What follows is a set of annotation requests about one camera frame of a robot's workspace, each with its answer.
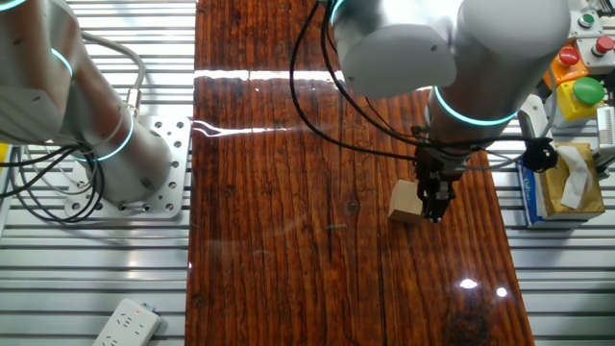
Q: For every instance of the glossy brown wooden board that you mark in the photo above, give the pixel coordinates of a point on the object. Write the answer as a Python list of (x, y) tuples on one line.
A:
[(288, 216)]

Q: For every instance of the grey box with green button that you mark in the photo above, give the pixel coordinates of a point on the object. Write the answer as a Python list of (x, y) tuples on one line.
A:
[(586, 20)]

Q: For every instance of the white power strip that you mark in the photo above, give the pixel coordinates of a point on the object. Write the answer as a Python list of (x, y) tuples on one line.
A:
[(127, 324)]

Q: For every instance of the silver camera with ribbed housing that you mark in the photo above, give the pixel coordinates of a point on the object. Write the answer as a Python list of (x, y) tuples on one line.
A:
[(606, 127)]

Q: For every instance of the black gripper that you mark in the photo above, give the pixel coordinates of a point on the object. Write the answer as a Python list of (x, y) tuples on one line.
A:
[(435, 173)]

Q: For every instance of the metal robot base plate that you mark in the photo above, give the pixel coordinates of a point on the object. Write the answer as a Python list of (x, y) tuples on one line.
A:
[(173, 144)]

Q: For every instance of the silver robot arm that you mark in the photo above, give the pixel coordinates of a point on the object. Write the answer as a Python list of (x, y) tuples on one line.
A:
[(480, 57)]

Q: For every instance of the orange box with red button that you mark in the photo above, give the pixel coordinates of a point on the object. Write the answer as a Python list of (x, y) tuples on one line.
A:
[(567, 67)]

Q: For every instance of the yellow box with green button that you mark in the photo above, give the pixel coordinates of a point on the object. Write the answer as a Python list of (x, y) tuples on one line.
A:
[(572, 108)]

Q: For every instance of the wrist camera with grey bracket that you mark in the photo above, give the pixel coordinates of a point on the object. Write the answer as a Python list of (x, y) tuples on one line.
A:
[(540, 155)]

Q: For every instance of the grey box with red button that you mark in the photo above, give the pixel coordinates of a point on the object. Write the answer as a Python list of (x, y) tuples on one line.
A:
[(603, 45)]

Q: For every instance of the small wooden block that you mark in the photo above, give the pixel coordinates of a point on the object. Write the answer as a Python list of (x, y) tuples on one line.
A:
[(403, 204)]

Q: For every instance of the gold tissue box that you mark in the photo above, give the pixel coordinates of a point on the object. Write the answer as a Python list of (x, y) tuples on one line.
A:
[(552, 192)]

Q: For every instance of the blue and white tissue pack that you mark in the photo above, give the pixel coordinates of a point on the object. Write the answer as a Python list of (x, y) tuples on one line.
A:
[(528, 197)]

